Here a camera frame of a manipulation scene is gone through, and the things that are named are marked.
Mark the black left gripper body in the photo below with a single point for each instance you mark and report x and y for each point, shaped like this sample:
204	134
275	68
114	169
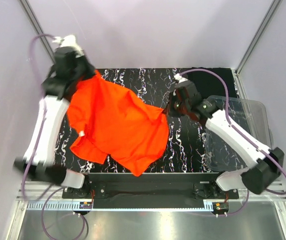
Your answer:
84	71

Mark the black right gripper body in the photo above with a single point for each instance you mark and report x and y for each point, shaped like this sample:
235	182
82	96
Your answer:
176	108

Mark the orange t shirt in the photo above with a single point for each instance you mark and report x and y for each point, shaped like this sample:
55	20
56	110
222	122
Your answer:
111	120

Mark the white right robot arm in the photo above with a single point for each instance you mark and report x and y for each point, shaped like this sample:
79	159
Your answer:
263	164

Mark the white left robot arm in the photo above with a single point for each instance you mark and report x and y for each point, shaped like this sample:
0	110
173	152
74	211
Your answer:
38	161

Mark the folded black t shirt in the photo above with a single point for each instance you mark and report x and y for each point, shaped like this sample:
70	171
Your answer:
208	85

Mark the clear plastic bin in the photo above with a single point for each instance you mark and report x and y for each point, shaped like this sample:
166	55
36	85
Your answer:
252	117

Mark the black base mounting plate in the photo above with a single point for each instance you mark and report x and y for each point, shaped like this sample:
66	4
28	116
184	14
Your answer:
162	188

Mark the right orange connector block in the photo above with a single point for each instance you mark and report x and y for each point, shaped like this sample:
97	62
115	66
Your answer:
221	205

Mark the orange connector block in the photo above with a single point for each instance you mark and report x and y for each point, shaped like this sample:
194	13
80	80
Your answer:
221	205
85	205

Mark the left orange connector block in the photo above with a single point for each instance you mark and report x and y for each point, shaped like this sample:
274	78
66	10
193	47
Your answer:
85	205

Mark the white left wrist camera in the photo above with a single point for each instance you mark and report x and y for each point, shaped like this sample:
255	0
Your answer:
69	41

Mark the left aluminium frame post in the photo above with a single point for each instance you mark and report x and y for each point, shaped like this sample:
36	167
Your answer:
27	8

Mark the aluminium frame post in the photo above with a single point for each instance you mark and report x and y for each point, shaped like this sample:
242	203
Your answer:
27	8
275	4

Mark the right aluminium frame post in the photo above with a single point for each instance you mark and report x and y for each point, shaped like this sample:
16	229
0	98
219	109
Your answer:
275	4

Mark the slotted cable duct rail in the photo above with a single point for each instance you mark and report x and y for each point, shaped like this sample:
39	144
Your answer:
196	206

